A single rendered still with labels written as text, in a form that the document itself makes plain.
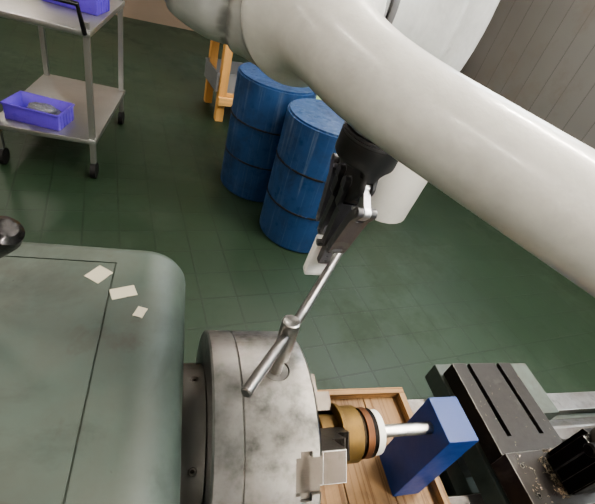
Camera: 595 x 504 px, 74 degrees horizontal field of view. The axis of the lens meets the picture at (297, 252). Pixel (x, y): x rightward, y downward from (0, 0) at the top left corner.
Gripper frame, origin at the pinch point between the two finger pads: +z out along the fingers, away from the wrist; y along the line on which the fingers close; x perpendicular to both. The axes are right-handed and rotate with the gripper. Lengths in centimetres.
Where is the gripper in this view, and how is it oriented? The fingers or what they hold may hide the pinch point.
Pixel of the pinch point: (319, 255)
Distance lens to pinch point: 58.0
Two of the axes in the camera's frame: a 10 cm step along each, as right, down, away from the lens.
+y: -1.7, -7.1, 6.9
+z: -2.8, 7.0, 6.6
